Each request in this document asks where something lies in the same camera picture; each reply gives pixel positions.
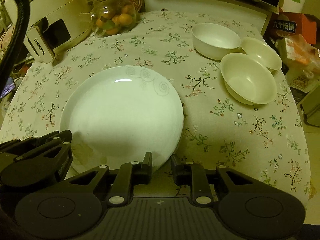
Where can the floral tablecloth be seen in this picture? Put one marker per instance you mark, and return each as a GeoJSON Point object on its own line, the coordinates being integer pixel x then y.
{"type": "Point", "coordinates": [266, 142]}

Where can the cream bowl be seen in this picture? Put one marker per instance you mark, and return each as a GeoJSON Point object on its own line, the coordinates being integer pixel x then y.
{"type": "Point", "coordinates": [247, 80]}
{"type": "Point", "coordinates": [262, 53]}

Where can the white plate with swirls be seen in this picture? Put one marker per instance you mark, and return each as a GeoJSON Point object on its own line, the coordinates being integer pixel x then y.
{"type": "Point", "coordinates": [119, 115]}

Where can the large white bowl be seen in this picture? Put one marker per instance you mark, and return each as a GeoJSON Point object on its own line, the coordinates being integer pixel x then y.
{"type": "Point", "coordinates": [214, 41]}

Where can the orange carton box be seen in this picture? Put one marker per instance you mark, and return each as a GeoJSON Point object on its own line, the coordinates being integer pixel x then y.
{"type": "Point", "coordinates": [293, 23]}

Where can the small phone screen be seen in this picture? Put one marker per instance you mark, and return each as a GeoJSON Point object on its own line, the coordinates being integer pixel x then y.
{"type": "Point", "coordinates": [9, 87]}

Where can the plastic bag with orange packs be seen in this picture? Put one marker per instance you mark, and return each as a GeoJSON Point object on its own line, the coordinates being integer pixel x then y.
{"type": "Point", "coordinates": [295, 52]}

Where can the snack box with logo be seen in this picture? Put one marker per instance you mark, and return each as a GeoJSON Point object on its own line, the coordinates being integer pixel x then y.
{"type": "Point", "coordinates": [301, 82]}

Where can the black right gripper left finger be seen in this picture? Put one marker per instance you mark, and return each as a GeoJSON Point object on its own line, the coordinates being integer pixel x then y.
{"type": "Point", "coordinates": [124, 179]}

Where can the glass jar of small oranges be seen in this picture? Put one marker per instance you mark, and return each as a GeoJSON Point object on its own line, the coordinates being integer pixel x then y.
{"type": "Point", "coordinates": [111, 17]}

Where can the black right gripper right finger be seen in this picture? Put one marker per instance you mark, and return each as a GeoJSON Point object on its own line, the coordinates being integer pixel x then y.
{"type": "Point", "coordinates": [194, 176]}

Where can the white Changhong air fryer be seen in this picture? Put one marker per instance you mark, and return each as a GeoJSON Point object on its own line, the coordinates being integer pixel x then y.
{"type": "Point", "coordinates": [55, 26]}

